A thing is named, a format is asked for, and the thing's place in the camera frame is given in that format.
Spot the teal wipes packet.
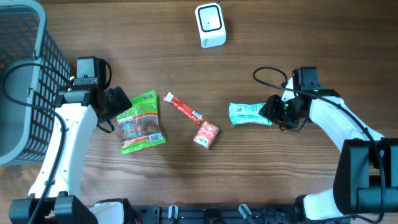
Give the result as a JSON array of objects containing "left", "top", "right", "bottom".
[{"left": 229, "top": 103, "right": 272, "bottom": 126}]

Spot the red snack stick packet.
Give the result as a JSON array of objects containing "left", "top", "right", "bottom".
[{"left": 163, "top": 92, "right": 205, "bottom": 126}]

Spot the grey plastic mesh basket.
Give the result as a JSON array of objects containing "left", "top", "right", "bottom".
[{"left": 1, "top": 1, "right": 71, "bottom": 166}]

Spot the green gummy candy bag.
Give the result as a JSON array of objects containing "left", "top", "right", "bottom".
[{"left": 116, "top": 90, "right": 166, "bottom": 154}]

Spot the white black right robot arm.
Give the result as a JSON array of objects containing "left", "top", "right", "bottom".
[{"left": 259, "top": 67, "right": 397, "bottom": 223}]

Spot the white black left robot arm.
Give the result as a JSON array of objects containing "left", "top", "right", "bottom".
[{"left": 9, "top": 57, "right": 139, "bottom": 223}]

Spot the red small carton box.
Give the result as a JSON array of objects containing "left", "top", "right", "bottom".
[{"left": 193, "top": 121, "right": 219, "bottom": 149}]

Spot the white barcode scanner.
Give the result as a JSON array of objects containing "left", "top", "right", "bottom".
[{"left": 195, "top": 2, "right": 226, "bottom": 49}]

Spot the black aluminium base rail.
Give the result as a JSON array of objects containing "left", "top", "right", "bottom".
[{"left": 73, "top": 203, "right": 312, "bottom": 224}]

